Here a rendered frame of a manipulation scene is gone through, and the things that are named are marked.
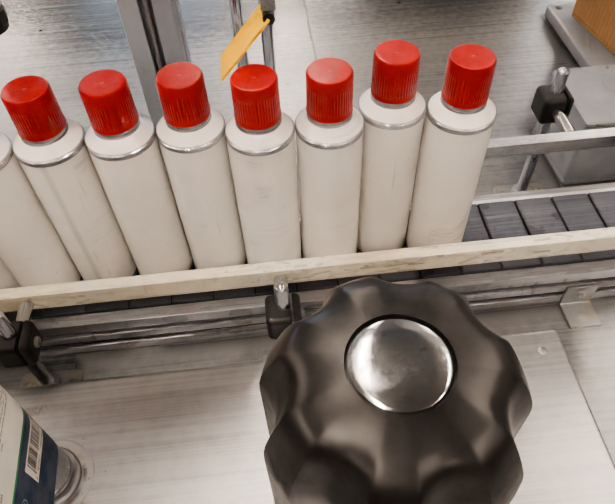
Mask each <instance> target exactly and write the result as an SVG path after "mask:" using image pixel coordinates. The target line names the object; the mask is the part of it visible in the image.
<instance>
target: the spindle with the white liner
mask: <svg viewBox="0 0 615 504"><path fill-rule="evenodd" d="M259 386H260V393H261V398H262V403H263V407H264V412H265V417H266V422H267V427H268V432H269V439H268V441H267V443H266V445H265V448H264V461H265V465H266V469H267V473H268V477H269V481H270V485H271V490H272V494H273V504H510V503H511V501H512V500H513V498H514V496H515V495H516V493H517V491H518V489H519V487H520V485H521V483H522V481H523V476H524V472H523V466H522V462H521V458H520V455H519V452H518V449H517V446H516V443H515V440H514V438H515V436H516V435H517V433H518V432H519V430H520V428H521V427H522V425H523V424H524V422H525V421H526V419H527V418H528V416H529V414H530V412H531V410H532V404H533V402H532V397H531V393H530V389H529V385H528V382H527V378H526V376H525V373H524V370H523V368H522V365H521V363H520V361H519V359H518V357H517V355H516V353H515V351H514V349H513V347H512V346H511V344H510V343H509V341H507V340H505V339H504V338H502V337H500V336H499V335H497V334H495V333H494V332H492V331H491V330H489V329H488V328H487V327H486V326H484V325H483V324H482V323H481V322H480V321H479V320H478V319H477V318H476V316H475V315H474V313H473V312H472V310H471V308H470V306H469V303H468V300H467V298H466V297H464V296H463V295H461V294H459V293H457V292H456V291H454V290H452V289H450V288H447V287H445V286H443V285H440V284H437V283H435V282H432V281H427V282H422V283H415V284H398V283H392V282H387V281H384V280H381V279H378V278H375V277H372V276H370V277H364V278H360V279H356V280H352V281H349V282H346V283H344V284H341V285H339V286H337V287H335V288H333V289H332V290H331V291H330V292H329V293H328V294H327V296H326V297H325V300H324V303H323V305H322V308H321V309H320V310H319V311H317V312H316V313H314V314H312V315H311V316H309V317H307V318H304V319H302V320H299V321H297V322H294V323H292V324H291V325H289V326H288V327H287V328H286V329H285V330H284V331H283V332H282V333H281V334H280V336H279V337H278V339H277V340H276V342H275V344H274V345H273V347H272V349H271V351H270V353H269V355H268V357H267V359H266V362H265V364H264V367H263V371H262V374H261V378H260V382H259Z"/></svg>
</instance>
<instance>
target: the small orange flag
mask: <svg viewBox="0 0 615 504"><path fill-rule="evenodd" d="M274 22H275V15H274V10H271V11H261V10H260V4H259V5H258V7H257V8H256V9H255V11H254V12H253V13H252V15H251V16H250V17H249V19H248V20H247V21H246V23H245V24H244V25H243V27H242V28H241V29H240V30H239V32H238V33H237V34H236V36H235V37H234V38H233V40H232V41H231V42H230V44H229V45H228V46H227V48H226V49H225V50H224V52H223V53H222V54H221V56H220V58H221V80H222V81H224V79H225V78H226V77H227V75H228V74H229V73H230V72H231V70H232V69H233V68H234V67H235V65H236V64H237V63H238V61H239V60H240V59H241V58H242V56H243V55H244V54H245V52H246V51H247V50H248V49H249V47H250V46H251V45H252V44H253V42H254V41H255V40H256V38H257V37H258V36H259V35H260V33H261V32H262V31H263V29H264V28H265V27H266V26H267V25H271V24H273V23H274Z"/></svg>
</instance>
